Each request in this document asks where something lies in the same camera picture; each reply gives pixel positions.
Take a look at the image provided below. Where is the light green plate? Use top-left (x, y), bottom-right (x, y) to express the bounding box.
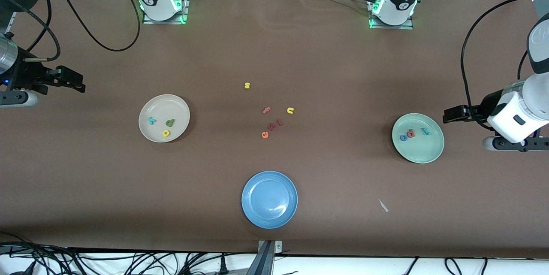
top-left (392, 113), bottom-right (445, 164)

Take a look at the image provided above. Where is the beige brown plate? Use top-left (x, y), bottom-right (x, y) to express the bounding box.
top-left (138, 94), bottom-right (191, 143)

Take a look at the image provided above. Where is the brown table cover sheet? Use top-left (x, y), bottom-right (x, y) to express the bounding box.
top-left (0, 0), bottom-right (549, 259)

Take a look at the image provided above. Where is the blue plate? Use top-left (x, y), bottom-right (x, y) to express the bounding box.
top-left (241, 170), bottom-right (299, 229)

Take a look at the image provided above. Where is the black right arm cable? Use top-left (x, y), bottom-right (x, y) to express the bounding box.
top-left (0, 0), bottom-right (142, 62)

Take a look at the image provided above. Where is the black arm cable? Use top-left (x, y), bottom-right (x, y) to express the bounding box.
top-left (460, 0), bottom-right (549, 132)
top-left (0, 0), bottom-right (142, 62)

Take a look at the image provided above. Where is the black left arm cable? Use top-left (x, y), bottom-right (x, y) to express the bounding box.
top-left (460, 0), bottom-right (549, 132)

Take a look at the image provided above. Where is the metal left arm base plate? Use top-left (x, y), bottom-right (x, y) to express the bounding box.
top-left (369, 0), bottom-right (415, 30)

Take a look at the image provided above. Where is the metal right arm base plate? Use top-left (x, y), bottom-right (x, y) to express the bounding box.
top-left (142, 0), bottom-right (191, 24)

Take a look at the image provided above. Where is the thick black floor cable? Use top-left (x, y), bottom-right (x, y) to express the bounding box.
top-left (0, 232), bottom-right (90, 275)

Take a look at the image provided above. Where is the metal camera pole bracket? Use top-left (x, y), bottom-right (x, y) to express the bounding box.
top-left (256, 240), bottom-right (284, 275)

